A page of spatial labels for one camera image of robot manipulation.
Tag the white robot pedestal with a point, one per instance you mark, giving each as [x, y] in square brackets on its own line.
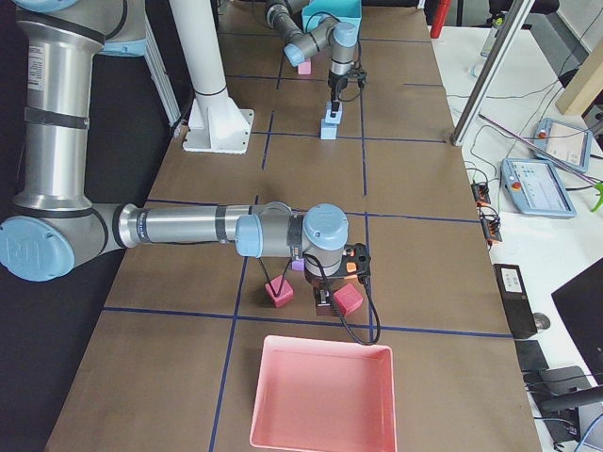
[215, 124]

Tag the aluminium frame post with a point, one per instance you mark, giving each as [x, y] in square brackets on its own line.
[517, 15]

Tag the pink foam block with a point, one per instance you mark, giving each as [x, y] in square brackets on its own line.
[305, 68]

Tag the crimson foam block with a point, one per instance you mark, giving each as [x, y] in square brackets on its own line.
[280, 291]
[348, 299]

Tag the black monitor corner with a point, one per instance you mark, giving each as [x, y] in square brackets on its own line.
[579, 304]

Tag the purple foam block near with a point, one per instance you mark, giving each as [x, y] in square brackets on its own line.
[298, 265]

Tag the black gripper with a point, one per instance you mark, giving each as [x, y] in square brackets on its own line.
[317, 283]
[336, 85]

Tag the near teach pendant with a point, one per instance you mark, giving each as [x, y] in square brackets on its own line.
[535, 188]

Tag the teal plastic bin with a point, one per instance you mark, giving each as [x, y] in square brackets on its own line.
[345, 11]

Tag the pink plastic tray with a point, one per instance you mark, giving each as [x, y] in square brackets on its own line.
[318, 395]

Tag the light blue foam block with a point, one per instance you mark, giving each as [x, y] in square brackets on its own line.
[333, 116]
[328, 130]

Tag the crimson foam block left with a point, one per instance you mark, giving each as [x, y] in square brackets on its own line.
[280, 291]

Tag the black box with label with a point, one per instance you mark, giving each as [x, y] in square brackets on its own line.
[515, 301]

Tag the teach pendant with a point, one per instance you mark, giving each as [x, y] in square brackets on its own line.
[535, 188]
[566, 142]

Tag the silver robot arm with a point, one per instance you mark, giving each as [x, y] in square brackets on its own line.
[60, 228]
[285, 18]

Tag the green plastic clamp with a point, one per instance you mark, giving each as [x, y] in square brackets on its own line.
[599, 188]

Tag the far teach pendant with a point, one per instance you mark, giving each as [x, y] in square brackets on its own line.
[566, 142]

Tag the wooden beam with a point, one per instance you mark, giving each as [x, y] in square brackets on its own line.
[585, 85]

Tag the crimson foam block right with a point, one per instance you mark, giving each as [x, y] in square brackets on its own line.
[348, 299]

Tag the red fire extinguisher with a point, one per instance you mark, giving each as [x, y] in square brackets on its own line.
[439, 18]

